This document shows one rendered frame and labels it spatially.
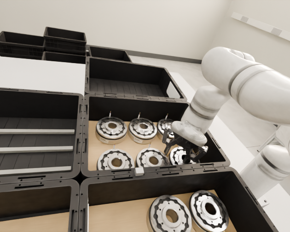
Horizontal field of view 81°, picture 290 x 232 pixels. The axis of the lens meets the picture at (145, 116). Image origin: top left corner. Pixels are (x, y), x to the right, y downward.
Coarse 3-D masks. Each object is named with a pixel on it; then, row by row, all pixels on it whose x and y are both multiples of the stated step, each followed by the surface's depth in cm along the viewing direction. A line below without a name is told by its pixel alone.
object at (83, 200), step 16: (112, 176) 36; (128, 176) 37; (144, 176) 38; (160, 176) 39; (176, 176) 41; (240, 176) 45; (80, 192) 32; (80, 208) 30; (256, 208) 39; (80, 224) 28; (272, 224) 37
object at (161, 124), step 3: (162, 120) 66; (165, 120) 67; (168, 120) 68; (171, 120) 68; (159, 123) 64; (162, 123) 65; (159, 126) 63; (162, 126) 64; (159, 129) 62; (162, 129) 63; (162, 132) 61; (171, 135) 62
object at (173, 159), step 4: (176, 148) 57; (180, 148) 57; (172, 152) 55; (176, 152) 55; (180, 152) 56; (192, 152) 57; (172, 156) 54; (176, 156) 54; (172, 160) 52; (176, 160) 53; (172, 164) 52; (176, 164) 52; (180, 164) 52
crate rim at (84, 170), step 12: (84, 96) 55; (96, 96) 56; (108, 96) 58; (120, 96) 60; (84, 108) 50; (84, 120) 47; (84, 132) 43; (84, 144) 41; (216, 144) 53; (84, 156) 38; (84, 168) 36; (132, 168) 39; (144, 168) 40; (156, 168) 40; (168, 168) 41; (180, 168) 43; (192, 168) 43
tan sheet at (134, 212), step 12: (192, 192) 49; (108, 204) 41; (120, 204) 42; (132, 204) 43; (144, 204) 43; (96, 216) 39; (108, 216) 39; (120, 216) 40; (132, 216) 41; (144, 216) 41; (168, 216) 43; (96, 228) 37; (108, 228) 38; (120, 228) 38; (132, 228) 39; (144, 228) 39; (192, 228) 42; (228, 228) 44
